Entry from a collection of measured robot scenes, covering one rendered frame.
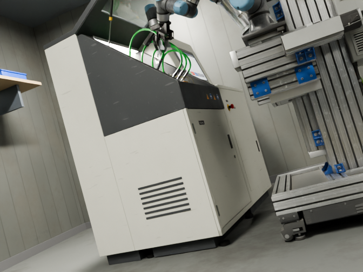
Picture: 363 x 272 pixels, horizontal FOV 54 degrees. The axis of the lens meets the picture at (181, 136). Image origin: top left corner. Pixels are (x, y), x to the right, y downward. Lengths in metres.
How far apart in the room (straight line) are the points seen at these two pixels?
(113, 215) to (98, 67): 0.92
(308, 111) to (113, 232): 1.37
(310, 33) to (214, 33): 2.51
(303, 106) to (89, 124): 1.29
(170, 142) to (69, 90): 0.78
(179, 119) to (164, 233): 0.67
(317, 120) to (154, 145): 0.91
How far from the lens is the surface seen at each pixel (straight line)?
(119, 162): 2.21
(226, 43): 4.16
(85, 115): 2.34
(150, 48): 2.92
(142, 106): 2.10
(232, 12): 2.63
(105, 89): 2.25
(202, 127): 2.11
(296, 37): 1.80
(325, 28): 1.81
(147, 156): 2.10
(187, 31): 4.31
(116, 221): 2.31
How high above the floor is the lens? 0.53
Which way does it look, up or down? 3 degrees up
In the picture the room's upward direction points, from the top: 16 degrees counter-clockwise
